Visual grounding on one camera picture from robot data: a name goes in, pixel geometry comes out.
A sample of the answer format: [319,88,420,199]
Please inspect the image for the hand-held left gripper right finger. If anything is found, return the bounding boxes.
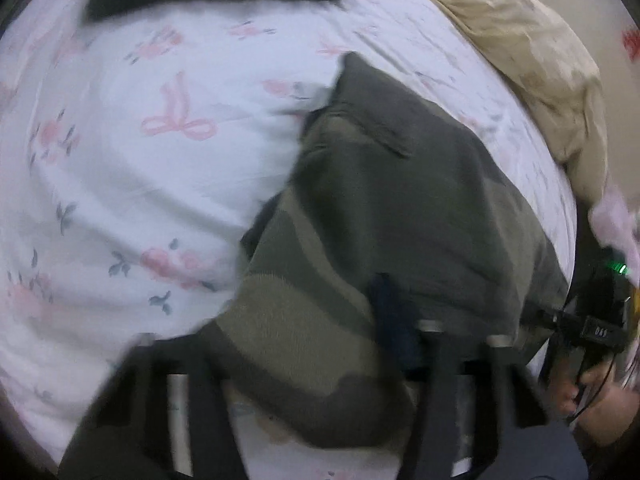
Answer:
[370,272,588,480]

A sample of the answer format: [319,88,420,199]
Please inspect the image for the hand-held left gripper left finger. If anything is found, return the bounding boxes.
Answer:
[57,335,251,480]

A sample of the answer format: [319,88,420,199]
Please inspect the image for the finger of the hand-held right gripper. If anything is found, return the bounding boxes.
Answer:
[520,306,568,333]

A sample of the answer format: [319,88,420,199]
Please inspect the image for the camouflage pants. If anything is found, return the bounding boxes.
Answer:
[192,51,571,450]

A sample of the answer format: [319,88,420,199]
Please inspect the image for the person's right hand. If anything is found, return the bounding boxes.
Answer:
[555,360,640,448]

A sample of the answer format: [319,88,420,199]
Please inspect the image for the pink cloth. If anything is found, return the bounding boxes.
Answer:
[587,182,640,286]

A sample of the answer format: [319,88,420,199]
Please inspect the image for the white floral bed sheet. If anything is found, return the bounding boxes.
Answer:
[0,0,581,480]

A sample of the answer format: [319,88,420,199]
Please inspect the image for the beige crumpled blanket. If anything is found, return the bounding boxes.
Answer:
[360,0,608,206]

